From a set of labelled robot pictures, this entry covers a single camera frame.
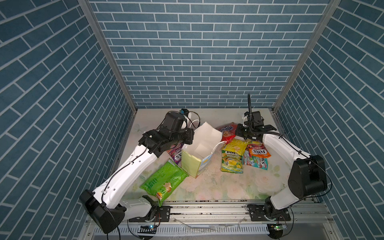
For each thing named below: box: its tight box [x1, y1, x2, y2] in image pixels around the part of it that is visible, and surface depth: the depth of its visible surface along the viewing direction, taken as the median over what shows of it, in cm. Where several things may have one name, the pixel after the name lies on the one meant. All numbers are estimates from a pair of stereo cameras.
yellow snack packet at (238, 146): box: [222, 138, 248, 156], surface depth 96 cm
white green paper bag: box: [181, 121, 227, 179], surface depth 79 cm
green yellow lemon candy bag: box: [220, 150, 244, 174], surface depth 91 cm
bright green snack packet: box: [139, 159, 190, 207], surface depth 82 cm
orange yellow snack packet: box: [247, 142, 272, 159], surface depth 93 cm
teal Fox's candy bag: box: [242, 148, 269, 171], surface depth 92 cm
